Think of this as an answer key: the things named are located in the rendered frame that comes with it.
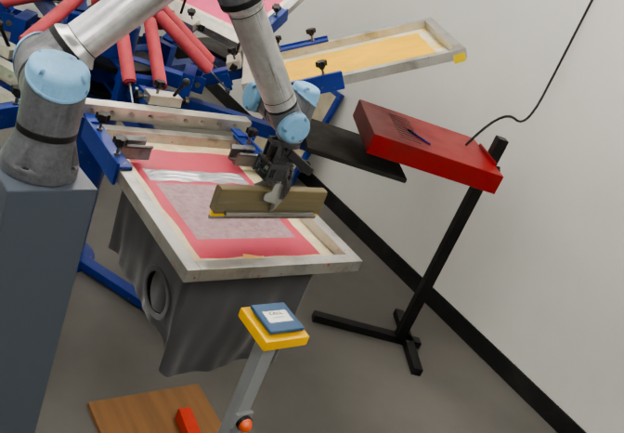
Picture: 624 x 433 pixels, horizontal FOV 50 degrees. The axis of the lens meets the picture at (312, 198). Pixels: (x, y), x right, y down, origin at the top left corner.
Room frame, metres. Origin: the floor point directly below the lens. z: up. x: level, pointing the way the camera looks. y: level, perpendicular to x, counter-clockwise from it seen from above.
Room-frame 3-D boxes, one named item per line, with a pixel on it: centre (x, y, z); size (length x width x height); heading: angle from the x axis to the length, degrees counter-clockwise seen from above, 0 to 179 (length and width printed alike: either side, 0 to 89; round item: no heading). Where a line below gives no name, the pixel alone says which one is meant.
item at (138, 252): (1.70, 0.37, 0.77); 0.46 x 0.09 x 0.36; 44
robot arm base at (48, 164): (1.19, 0.54, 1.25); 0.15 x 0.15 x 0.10
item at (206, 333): (1.65, 0.07, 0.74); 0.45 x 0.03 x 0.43; 134
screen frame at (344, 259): (1.86, 0.27, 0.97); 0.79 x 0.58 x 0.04; 44
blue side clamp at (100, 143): (1.84, 0.64, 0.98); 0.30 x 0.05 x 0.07; 44
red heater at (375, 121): (2.96, -0.38, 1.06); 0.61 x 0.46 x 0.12; 104
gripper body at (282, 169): (1.66, 0.12, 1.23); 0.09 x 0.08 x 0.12; 134
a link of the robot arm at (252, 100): (1.60, 0.19, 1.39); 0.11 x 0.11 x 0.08; 36
